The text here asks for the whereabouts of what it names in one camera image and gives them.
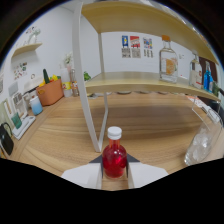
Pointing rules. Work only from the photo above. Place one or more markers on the white tray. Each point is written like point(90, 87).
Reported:
point(24, 127)

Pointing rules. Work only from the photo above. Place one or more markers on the wooden wall shelf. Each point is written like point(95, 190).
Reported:
point(26, 49)

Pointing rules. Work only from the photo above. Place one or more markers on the clear bottle orange cap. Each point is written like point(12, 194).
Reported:
point(168, 65)

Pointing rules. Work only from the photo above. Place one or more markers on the black bag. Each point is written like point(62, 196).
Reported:
point(6, 141)

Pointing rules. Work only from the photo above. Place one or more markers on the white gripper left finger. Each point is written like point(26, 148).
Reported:
point(83, 175)

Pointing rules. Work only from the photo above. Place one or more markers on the blue liquid bottle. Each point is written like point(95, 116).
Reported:
point(207, 81)

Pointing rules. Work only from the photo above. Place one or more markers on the green cup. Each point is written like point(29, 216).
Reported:
point(16, 120)

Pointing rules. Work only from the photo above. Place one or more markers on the clear glass with ice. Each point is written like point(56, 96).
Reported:
point(201, 143)

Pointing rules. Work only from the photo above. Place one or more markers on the two-tier wooden white-frame rack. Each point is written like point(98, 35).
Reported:
point(133, 83)

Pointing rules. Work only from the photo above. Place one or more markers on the white notebook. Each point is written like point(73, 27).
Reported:
point(208, 111)

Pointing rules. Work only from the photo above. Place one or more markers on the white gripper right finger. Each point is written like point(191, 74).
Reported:
point(146, 173)

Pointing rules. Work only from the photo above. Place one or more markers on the red liquid bottle white cap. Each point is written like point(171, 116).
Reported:
point(114, 160)

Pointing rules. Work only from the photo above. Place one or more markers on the green leafy plant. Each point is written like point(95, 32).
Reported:
point(86, 76)

